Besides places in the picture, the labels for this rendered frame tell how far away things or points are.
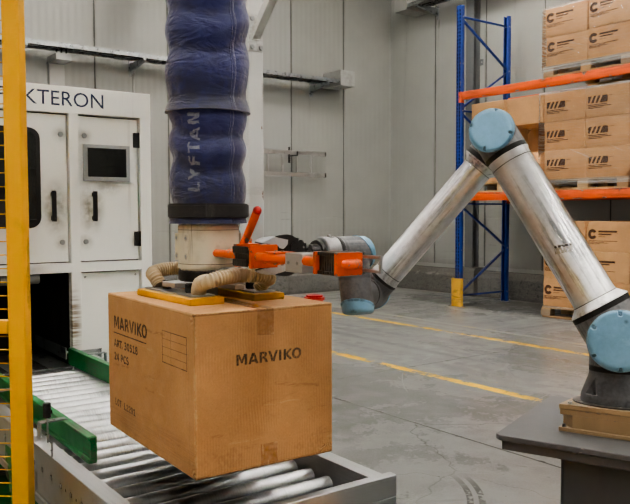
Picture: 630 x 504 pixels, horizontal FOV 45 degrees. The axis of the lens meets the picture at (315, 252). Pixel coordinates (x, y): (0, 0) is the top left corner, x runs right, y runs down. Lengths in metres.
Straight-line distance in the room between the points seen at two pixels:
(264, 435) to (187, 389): 0.24
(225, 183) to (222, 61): 0.32
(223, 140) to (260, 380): 0.65
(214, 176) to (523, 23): 10.49
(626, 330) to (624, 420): 0.27
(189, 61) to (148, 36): 9.55
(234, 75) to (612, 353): 1.19
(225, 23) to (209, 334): 0.83
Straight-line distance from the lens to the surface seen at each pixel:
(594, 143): 9.71
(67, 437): 2.71
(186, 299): 2.00
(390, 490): 2.18
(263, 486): 2.30
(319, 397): 2.05
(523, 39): 12.29
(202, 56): 2.11
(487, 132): 2.02
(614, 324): 1.94
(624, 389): 2.14
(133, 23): 11.60
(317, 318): 2.01
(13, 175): 2.37
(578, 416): 2.13
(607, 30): 9.82
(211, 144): 2.09
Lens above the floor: 1.32
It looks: 3 degrees down
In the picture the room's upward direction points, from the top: straight up
